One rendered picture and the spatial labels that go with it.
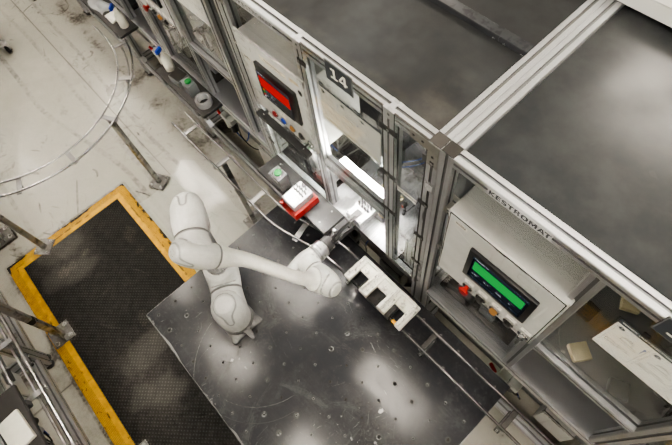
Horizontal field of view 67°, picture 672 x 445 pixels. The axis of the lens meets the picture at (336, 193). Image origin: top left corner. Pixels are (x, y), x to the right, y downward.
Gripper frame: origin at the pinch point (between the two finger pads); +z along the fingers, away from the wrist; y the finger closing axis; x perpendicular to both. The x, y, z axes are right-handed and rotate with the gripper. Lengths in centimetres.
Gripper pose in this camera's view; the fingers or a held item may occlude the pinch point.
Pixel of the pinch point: (355, 217)
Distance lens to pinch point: 238.8
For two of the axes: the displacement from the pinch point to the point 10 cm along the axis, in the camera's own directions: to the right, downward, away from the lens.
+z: 7.2, -6.4, 2.7
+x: -6.8, -6.1, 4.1
